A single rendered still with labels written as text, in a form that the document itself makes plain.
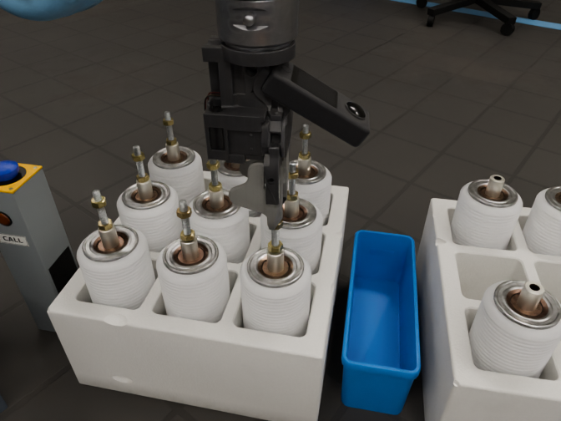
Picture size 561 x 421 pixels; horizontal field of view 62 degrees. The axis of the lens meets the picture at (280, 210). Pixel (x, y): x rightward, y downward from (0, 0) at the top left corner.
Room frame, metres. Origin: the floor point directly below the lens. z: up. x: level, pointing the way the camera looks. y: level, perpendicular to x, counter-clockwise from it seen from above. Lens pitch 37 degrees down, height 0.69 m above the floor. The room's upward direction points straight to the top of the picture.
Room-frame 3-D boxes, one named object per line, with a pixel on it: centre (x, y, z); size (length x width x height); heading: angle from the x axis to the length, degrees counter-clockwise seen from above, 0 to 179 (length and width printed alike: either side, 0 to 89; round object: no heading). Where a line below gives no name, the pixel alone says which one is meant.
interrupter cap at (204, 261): (0.47, 0.12, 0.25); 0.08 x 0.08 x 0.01
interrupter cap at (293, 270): (0.45, 0.01, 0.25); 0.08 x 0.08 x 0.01
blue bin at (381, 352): (0.53, -0.17, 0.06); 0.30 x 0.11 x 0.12; 169
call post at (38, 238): (0.57, 0.40, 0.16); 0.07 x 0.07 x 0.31; 79
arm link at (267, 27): (0.45, 0.02, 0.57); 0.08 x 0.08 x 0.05
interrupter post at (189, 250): (0.47, 0.12, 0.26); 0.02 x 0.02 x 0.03
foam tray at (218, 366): (0.59, 0.10, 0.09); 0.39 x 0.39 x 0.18; 79
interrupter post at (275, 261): (0.45, 0.01, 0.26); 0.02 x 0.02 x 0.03
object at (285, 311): (0.45, 0.01, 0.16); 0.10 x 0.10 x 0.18
